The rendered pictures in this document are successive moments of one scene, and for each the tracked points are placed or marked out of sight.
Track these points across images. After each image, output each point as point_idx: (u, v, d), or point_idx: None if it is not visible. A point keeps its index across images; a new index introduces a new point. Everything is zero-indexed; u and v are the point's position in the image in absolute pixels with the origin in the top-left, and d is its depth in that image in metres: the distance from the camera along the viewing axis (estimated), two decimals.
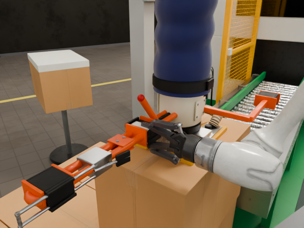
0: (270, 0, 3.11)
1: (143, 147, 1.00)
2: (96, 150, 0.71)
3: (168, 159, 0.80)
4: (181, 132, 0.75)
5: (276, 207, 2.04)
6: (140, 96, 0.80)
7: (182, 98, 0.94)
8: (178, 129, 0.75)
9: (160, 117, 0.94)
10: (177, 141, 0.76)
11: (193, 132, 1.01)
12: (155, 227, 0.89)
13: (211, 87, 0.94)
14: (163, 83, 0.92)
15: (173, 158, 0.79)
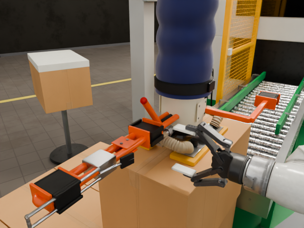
0: (270, 0, 3.11)
1: (145, 148, 1.02)
2: (100, 152, 0.73)
3: (213, 184, 0.73)
4: (228, 151, 0.68)
5: (276, 207, 2.04)
6: (143, 99, 0.81)
7: (184, 100, 0.96)
8: (227, 147, 0.68)
9: (162, 119, 0.95)
10: (222, 160, 0.69)
11: None
12: (158, 226, 0.91)
13: (212, 88, 0.96)
14: (165, 85, 0.94)
15: (219, 180, 0.72)
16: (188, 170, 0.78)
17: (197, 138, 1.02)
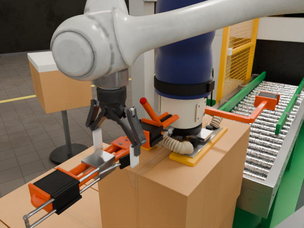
0: None
1: (145, 149, 1.01)
2: (99, 153, 0.73)
3: (97, 106, 0.74)
4: (125, 107, 0.66)
5: (276, 207, 2.04)
6: (143, 99, 0.81)
7: (184, 100, 0.96)
8: (130, 109, 0.66)
9: (162, 119, 0.95)
10: None
11: (194, 134, 1.03)
12: (158, 227, 0.90)
13: (211, 88, 0.96)
14: (164, 85, 0.94)
15: None
16: (98, 135, 0.76)
17: (197, 139, 1.02)
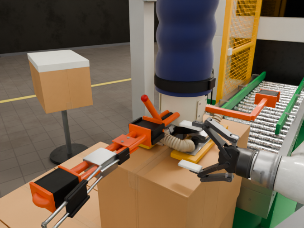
0: (270, 0, 3.11)
1: (145, 147, 1.01)
2: (101, 151, 0.72)
3: (220, 179, 0.74)
4: (235, 146, 0.69)
5: (276, 207, 2.04)
6: (144, 96, 0.80)
7: (185, 97, 0.95)
8: (234, 142, 0.69)
9: (163, 117, 0.94)
10: (229, 155, 0.69)
11: (195, 131, 1.02)
12: None
13: (212, 86, 0.95)
14: (165, 83, 0.93)
15: (225, 175, 0.73)
16: (195, 166, 0.79)
17: (197, 136, 1.01)
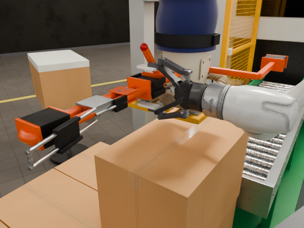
0: (270, 0, 3.11)
1: (145, 109, 0.94)
2: (96, 97, 0.65)
3: (176, 116, 0.75)
4: (189, 80, 0.70)
5: (276, 207, 2.04)
6: (144, 45, 0.74)
7: (187, 54, 0.89)
8: (187, 75, 0.70)
9: None
10: (183, 89, 0.70)
11: None
12: None
13: (217, 42, 0.89)
14: (167, 37, 0.87)
15: (181, 112, 0.74)
16: (153, 105, 0.80)
17: None
